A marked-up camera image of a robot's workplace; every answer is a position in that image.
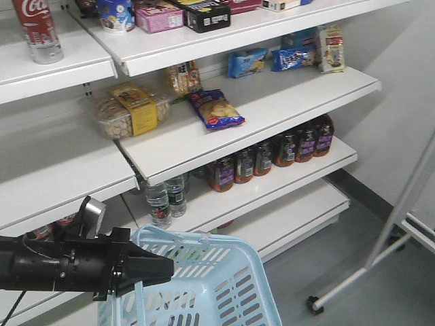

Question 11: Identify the pink snack box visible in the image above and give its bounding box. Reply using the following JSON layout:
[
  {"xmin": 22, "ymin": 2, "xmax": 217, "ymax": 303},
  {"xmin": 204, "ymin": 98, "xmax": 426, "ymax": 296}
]
[{"xmin": 133, "ymin": 1, "xmax": 184, "ymax": 33}]

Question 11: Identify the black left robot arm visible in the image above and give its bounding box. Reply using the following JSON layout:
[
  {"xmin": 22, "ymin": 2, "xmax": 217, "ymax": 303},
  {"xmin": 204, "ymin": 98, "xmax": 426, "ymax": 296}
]
[{"xmin": 1, "ymin": 228, "xmax": 175, "ymax": 301}]

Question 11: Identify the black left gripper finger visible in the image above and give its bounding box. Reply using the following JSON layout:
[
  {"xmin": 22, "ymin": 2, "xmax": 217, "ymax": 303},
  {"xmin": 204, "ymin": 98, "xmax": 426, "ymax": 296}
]
[{"xmin": 117, "ymin": 242, "xmax": 175, "ymax": 296}]

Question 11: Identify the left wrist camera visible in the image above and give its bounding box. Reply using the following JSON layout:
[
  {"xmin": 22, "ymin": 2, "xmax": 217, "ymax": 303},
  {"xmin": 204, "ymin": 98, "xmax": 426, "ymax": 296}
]
[{"xmin": 69, "ymin": 196, "xmax": 107, "ymax": 239}]

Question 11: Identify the white rolling rack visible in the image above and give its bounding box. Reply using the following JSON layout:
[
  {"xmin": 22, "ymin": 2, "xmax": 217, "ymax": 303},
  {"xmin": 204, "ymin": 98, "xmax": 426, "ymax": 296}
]
[{"xmin": 307, "ymin": 128, "xmax": 435, "ymax": 312}]

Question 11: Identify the water bottle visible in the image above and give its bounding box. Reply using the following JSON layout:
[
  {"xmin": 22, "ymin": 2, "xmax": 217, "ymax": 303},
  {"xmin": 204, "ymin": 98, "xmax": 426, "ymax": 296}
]
[{"xmin": 145, "ymin": 183, "xmax": 171, "ymax": 229}]

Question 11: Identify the cookie box yellow label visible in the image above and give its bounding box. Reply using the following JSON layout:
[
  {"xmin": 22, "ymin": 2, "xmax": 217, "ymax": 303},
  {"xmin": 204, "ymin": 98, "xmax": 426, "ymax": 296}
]
[{"xmin": 90, "ymin": 83, "xmax": 171, "ymax": 139}]

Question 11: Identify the blue cracker bag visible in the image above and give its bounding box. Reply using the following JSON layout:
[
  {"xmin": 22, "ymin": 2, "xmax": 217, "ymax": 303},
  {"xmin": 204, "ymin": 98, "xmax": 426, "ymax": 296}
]
[{"xmin": 187, "ymin": 89, "xmax": 245, "ymax": 130}]

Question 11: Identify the white metal shelf unit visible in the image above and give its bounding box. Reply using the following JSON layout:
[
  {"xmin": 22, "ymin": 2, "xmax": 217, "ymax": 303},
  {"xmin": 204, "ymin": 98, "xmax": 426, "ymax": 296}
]
[{"xmin": 0, "ymin": 0, "xmax": 408, "ymax": 326}]

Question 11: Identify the black snack box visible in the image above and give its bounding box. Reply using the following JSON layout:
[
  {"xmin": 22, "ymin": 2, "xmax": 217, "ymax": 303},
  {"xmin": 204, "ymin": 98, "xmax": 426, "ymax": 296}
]
[{"xmin": 169, "ymin": 0, "xmax": 231, "ymax": 33}]

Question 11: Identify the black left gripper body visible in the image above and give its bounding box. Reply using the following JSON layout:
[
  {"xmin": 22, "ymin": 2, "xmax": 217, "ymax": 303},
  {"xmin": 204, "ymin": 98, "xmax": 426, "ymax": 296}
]
[{"xmin": 66, "ymin": 228, "xmax": 131, "ymax": 301}]

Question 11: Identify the light blue plastic basket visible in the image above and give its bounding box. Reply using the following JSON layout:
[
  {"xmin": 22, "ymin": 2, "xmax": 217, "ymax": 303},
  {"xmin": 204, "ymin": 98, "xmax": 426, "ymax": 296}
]
[{"xmin": 97, "ymin": 225, "xmax": 282, "ymax": 326}]

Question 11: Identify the red coca cola can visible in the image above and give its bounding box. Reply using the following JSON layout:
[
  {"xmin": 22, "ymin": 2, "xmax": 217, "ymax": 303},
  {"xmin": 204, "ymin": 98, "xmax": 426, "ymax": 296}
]
[{"xmin": 12, "ymin": 0, "xmax": 64, "ymax": 65}]

